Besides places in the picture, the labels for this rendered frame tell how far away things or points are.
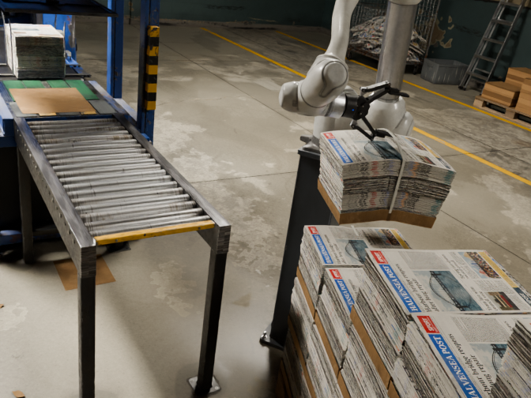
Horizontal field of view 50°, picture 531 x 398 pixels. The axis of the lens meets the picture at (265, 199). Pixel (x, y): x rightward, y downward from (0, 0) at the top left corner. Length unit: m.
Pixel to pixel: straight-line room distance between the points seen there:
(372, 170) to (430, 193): 0.23
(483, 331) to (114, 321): 1.97
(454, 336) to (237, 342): 1.67
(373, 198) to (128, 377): 1.34
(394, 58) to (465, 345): 1.19
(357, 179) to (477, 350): 0.77
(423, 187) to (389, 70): 0.49
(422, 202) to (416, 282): 0.58
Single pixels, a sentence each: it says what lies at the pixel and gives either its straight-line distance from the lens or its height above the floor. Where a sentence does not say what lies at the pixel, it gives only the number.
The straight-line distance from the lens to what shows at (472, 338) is 1.33.
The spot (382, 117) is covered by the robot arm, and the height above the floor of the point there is 1.21.
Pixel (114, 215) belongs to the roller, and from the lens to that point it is 2.15.
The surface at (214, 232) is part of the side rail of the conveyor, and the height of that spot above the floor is 0.76.
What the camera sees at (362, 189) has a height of 1.08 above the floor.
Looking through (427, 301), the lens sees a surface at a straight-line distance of 1.40.
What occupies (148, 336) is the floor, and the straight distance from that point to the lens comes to 2.83.
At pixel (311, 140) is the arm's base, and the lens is 2.42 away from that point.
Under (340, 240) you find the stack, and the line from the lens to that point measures 2.08.
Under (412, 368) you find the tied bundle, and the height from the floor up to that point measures 0.97.
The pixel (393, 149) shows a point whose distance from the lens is 1.97.
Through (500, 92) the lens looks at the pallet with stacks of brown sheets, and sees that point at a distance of 8.33.
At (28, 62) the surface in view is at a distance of 3.85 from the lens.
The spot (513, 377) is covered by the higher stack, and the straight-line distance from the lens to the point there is 1.04.
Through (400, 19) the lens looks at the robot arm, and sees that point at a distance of 2.12.
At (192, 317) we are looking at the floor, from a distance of 2.96.
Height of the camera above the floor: 1.79
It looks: 25 degrees down
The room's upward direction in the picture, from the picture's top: 8 degrees clockwise
